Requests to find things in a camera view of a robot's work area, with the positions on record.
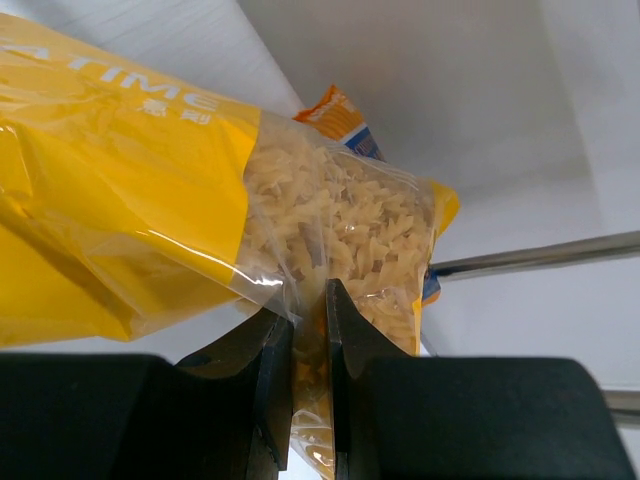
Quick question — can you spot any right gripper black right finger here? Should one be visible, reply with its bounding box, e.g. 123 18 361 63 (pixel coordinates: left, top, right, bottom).
326 280 635 479

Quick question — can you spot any white two-tier shelf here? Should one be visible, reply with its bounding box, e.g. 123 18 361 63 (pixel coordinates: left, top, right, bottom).
0 0 640 426

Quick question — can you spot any yellow macaroni bag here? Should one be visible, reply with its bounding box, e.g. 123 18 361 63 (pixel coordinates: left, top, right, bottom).
1 15 459 479

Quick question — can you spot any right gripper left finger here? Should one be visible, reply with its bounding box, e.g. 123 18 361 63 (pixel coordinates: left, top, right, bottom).
1 309 293 479

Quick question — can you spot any blue yellow pasta bag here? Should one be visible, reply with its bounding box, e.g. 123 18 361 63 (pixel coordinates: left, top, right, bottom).
291 83 443 307

